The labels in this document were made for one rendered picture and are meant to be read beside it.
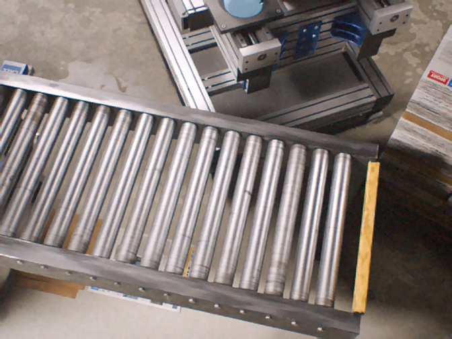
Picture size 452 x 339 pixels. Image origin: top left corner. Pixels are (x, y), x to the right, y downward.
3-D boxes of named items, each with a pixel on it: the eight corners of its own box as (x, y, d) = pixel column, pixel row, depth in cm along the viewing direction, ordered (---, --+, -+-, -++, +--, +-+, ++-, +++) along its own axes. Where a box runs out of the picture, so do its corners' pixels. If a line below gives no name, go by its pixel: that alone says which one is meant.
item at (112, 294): (196, 245, 229) (196, 244, 228) (179, 313, 216) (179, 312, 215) (109, 226, 232) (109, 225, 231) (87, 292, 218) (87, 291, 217)
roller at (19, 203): (74, 105, 170) (70, 95, 165) (15, 247, 148) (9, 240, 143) (58, 101, 170) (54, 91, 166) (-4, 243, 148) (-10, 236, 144)
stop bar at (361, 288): (379, 165, 157) (381, 161, 155) (364, 316, 137) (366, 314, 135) (367, 163, 157) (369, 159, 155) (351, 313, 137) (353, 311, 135)
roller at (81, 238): (136, 117, 168) (134, 107, 164) (85, 263, 146) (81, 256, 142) (120, 114, 169) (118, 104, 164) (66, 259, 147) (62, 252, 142)
